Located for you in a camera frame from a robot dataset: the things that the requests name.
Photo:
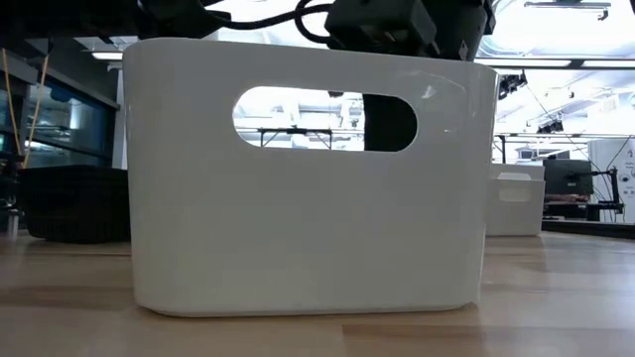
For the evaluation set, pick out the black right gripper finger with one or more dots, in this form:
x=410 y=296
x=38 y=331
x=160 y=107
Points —
x=389 y=124

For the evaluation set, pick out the green slotted plastic basket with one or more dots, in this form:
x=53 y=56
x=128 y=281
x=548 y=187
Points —
x=74 y=203

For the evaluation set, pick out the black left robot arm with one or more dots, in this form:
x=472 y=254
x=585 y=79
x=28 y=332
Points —
x=64 y=17

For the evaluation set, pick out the black background table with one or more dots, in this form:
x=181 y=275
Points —
x=295 y=131

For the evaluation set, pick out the black ceiling fixture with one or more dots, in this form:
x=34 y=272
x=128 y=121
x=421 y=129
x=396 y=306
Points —
x=551 y=127

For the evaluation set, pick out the glass fronted dark cabinet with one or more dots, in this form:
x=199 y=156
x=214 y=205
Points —
x=64 y=124

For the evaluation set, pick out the dark computer monitor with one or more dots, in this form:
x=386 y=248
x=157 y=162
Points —
x=565 y=176

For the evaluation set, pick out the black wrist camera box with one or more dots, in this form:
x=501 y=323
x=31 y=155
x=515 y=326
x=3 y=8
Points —
x=377 y=25

